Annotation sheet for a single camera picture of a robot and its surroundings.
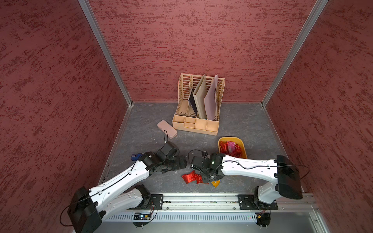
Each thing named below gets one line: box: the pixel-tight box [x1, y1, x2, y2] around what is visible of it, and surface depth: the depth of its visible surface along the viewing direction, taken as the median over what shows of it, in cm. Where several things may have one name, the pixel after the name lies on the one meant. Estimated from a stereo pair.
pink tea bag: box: [227, 141, 236, 155], surface depth 92 cm
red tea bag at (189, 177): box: [181, 169, 197, 184], surface depth 81 cm
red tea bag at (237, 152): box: [232, 142, 242, 158], surface depth 90 cm
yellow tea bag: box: [211, 180, 221, 188], surface depth 79 cm
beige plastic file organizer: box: [171, 73, 226, 136], surface depth 103 cm
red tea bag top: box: [219, 140, 228, 155], surface depth 89 cm
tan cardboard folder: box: [192, 73, 208, 119], surface depth 91 cm
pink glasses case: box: [157, 119, 178, 140], surface depth 104 cm
